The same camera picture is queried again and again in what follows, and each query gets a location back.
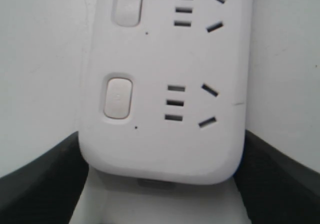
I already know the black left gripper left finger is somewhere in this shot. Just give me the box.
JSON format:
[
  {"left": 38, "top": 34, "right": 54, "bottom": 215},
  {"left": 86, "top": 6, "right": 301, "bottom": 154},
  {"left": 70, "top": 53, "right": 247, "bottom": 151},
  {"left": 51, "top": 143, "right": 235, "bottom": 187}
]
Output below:
[{"left": 0, "top": 132, "right": 89, "bottom": 224}]

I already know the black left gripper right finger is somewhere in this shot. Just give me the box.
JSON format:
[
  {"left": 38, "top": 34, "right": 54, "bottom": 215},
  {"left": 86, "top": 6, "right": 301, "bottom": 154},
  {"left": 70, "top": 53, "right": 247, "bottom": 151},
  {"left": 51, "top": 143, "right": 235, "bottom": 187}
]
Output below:
[{"left": 233, "top": 131, "right": 320, "bottom": 224}]

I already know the white five-outlet power strip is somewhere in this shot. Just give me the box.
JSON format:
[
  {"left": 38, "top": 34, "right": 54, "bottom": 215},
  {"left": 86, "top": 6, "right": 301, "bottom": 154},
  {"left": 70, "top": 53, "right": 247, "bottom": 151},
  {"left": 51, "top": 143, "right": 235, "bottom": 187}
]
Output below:
[{"left": 78, "top": 0, "right": 253, "bottom": 185}]

